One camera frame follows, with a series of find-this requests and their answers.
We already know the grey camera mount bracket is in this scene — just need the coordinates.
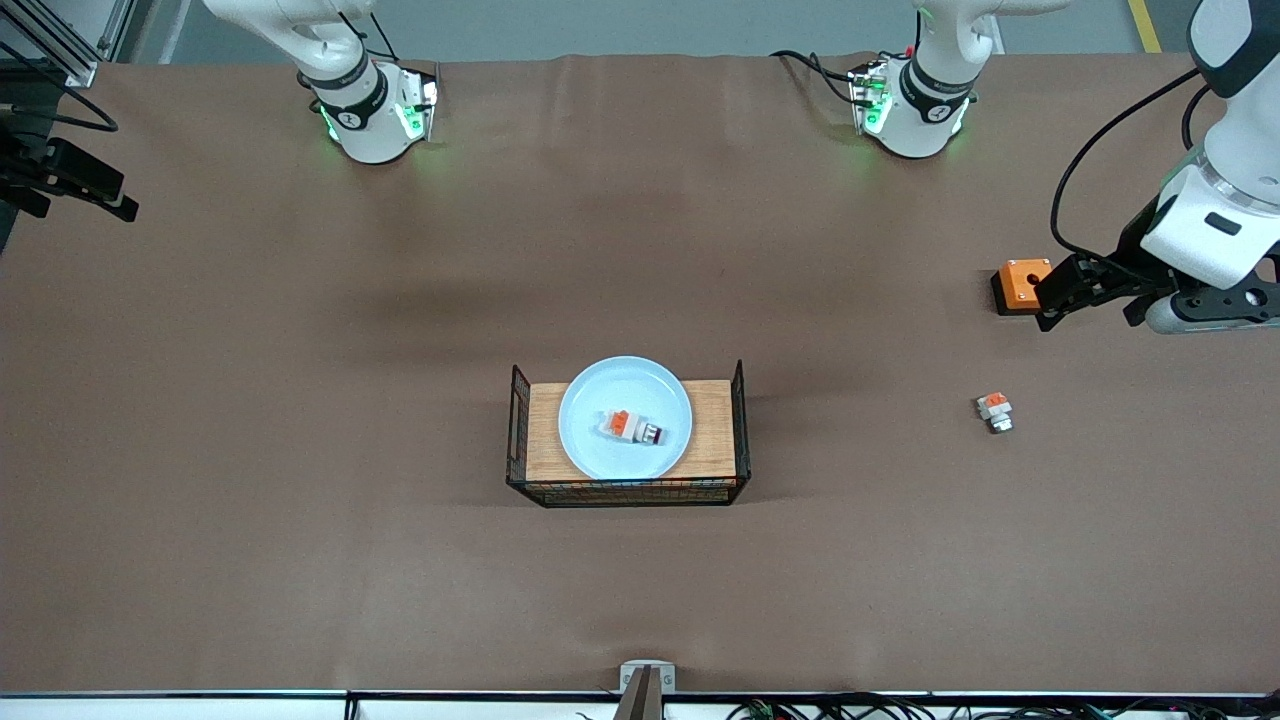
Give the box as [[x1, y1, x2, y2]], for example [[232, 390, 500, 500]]
[[618, 660, 677, 720]]

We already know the red push button switch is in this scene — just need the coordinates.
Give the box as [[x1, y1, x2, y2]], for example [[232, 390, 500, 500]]
[[598, 408, 668, 448]]

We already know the black arm base cable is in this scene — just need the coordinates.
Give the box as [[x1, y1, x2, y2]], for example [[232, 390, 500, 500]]
[[770, 48, 863, 106]]

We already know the black cable bundle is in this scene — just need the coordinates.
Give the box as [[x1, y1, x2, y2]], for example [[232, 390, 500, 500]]
[[725, 693, 1280, 720]]

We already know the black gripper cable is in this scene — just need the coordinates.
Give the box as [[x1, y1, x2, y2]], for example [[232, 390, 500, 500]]
[[0, 45, 119, 133], [1050, 65, 1216, 263]]

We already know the wooden board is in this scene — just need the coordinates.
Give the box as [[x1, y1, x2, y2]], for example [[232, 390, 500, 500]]
[[527, 380, 738, 483]]

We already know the brown table cover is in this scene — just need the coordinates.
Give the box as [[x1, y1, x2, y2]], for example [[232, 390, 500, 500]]
[[0, 52, 1280, 696]]

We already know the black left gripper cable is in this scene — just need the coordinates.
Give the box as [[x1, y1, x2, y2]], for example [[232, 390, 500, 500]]
[[1050, 65, 1216, 263]]

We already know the light blue round plate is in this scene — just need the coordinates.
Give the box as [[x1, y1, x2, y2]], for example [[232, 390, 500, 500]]
[[558, 356, 694, 481]]

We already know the black wire mesh basket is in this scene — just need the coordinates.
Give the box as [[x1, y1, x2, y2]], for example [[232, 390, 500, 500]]
[[505, 360, 752, 509]]

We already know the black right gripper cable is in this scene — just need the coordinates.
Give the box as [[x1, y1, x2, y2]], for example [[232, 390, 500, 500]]
[[0, 45, 119, 133]]

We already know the orange button enclosure box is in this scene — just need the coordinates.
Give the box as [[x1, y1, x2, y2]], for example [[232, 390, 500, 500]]
[[990, 258, 1053, 317]]

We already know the aluminium frame post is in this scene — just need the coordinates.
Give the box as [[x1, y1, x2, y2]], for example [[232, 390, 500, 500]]
[[0, 0, 136, 91]]

